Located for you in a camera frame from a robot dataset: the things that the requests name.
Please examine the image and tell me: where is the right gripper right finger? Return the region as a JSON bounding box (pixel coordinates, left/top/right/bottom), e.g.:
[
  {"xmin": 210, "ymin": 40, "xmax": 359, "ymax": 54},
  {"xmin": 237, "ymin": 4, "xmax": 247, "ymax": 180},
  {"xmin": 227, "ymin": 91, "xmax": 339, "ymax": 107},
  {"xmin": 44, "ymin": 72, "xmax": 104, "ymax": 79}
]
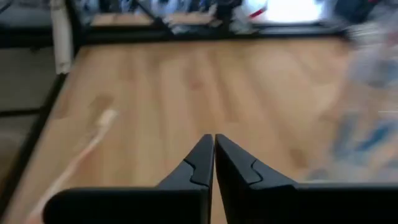
[{"xmin": 214, "ymin": 133, "xmax": 398, "ymax": 224}]

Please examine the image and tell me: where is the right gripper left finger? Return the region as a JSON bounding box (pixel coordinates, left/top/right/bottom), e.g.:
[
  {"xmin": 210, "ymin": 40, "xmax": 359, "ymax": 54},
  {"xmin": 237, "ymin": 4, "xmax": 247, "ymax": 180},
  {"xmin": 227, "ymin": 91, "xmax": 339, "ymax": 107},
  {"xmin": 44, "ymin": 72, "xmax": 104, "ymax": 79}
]
[{"xmin": 42, "ymin": 133, "xmax": 215, "ymax": 224}]

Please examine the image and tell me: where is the clear plastic organizer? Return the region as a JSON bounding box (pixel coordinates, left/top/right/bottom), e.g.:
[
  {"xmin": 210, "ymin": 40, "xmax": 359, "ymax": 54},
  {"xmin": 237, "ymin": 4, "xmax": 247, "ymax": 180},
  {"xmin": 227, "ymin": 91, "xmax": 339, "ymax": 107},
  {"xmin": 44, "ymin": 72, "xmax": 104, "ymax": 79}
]
[{"xmin": 307, "ymin": 93, "xmax": 398, "ymax": 184}]

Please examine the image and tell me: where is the orange wrapped toothbrush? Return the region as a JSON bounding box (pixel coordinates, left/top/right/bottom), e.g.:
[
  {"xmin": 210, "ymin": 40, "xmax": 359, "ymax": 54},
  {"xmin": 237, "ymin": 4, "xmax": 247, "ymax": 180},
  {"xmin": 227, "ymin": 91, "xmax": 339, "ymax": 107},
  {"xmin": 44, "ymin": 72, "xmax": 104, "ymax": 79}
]
[{"xmin": 26, "ymin": 108, "xmax": 119, "ymax": 224}]

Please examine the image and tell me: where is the silver aluminium extrusion bar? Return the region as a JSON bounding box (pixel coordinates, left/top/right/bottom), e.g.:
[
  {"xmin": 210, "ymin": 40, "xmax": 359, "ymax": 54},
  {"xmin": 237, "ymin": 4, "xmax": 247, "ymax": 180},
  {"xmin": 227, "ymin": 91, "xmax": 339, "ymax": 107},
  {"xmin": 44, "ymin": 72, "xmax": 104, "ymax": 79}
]
[{"xmin": 49, "ymin": 0, "xmax": 75, "ymax": 75}]

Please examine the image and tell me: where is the black aluminium table frame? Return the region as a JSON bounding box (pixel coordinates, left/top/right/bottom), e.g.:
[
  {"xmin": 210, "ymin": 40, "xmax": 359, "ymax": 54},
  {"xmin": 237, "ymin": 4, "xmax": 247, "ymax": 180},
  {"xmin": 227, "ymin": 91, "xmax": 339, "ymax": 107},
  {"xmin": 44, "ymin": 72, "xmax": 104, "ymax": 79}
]
[{"xmin": 0, "ymin": 0, "xmax": 354, "ymax": 206}]

